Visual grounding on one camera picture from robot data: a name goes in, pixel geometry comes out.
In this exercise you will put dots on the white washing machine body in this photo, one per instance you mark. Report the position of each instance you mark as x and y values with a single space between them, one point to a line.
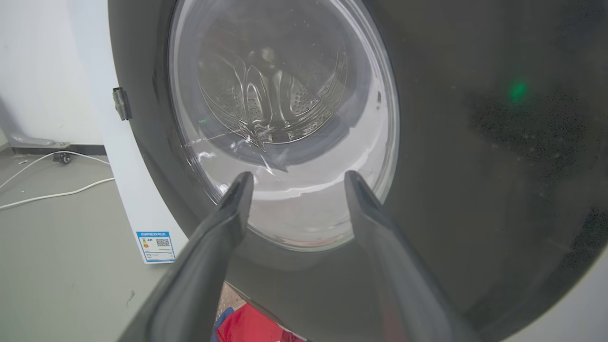
128 156

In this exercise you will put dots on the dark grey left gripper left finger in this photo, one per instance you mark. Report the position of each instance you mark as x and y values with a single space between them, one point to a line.
199 275

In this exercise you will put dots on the dark round washing machine door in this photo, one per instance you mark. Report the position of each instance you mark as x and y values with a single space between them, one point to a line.
451 190

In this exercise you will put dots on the grey stand base with caster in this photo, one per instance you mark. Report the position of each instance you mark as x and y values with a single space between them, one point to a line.
38 142

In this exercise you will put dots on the blue cloth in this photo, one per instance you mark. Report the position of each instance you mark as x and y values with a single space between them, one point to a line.
222 320

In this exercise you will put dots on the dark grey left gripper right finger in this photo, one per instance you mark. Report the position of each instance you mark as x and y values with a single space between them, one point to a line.
394 270

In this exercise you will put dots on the red cloth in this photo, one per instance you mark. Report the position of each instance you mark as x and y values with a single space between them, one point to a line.
251 327

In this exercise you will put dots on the metal door hinge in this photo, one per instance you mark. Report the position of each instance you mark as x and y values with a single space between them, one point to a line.
121 103

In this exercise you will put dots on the blue energy label sticker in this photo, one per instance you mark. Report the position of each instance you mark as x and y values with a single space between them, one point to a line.
156 246

